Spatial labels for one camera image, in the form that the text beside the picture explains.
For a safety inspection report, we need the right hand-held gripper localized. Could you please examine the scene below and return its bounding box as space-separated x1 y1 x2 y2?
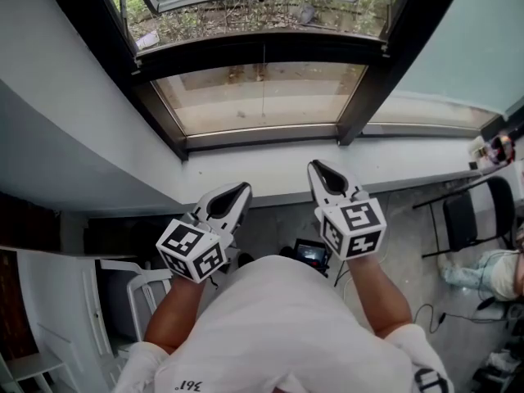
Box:
307 159 388 262

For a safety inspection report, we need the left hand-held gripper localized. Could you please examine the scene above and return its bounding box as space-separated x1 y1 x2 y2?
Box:
155 181 253 284

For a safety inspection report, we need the dark framed window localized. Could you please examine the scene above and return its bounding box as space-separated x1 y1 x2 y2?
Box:
40 0 468 162

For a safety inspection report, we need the pale roller window covering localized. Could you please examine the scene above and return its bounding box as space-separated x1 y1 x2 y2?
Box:
368 0 524 123

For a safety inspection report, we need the person's right forearm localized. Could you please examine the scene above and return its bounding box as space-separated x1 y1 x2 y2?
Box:
346 255 413 340

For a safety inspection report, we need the person's left forearm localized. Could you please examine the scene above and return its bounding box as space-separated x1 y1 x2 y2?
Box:
142 274 206 355

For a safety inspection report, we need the white window sill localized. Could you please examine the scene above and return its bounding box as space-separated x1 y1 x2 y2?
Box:
178 135 495 209

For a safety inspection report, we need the white plastic chair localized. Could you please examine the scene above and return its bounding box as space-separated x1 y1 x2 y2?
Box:
99 259 174 346

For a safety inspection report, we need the black folding chair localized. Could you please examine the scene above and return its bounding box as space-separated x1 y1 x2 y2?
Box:
412 175 517 260

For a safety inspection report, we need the person's white shirt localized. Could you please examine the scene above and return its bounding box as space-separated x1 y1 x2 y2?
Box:
115 254 456 393

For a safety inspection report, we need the clutter of small items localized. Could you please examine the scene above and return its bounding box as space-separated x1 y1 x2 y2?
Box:
468 130 517 170

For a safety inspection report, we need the black camera with screen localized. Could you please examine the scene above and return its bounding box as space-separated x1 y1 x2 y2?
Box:
279 237 332 278

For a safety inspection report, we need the thin blind pull cord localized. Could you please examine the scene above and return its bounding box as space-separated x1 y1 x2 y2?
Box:
261 42 268 119

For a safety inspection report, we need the black floor cable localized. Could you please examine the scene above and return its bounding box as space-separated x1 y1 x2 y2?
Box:
412 302 511 336

